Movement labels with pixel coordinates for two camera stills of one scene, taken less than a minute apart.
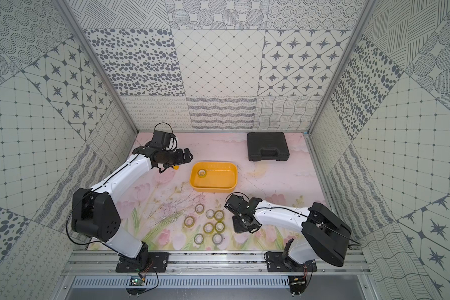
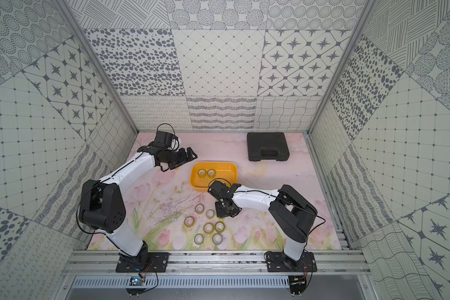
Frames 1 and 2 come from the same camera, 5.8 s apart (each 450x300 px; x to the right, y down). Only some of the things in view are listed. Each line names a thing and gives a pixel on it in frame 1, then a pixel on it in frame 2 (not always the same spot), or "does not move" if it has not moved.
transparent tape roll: (199, 209) does not move
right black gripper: (237, 229) -> (220, 214)
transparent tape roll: (219, 227) does not move
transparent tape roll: (201, 173) does not move
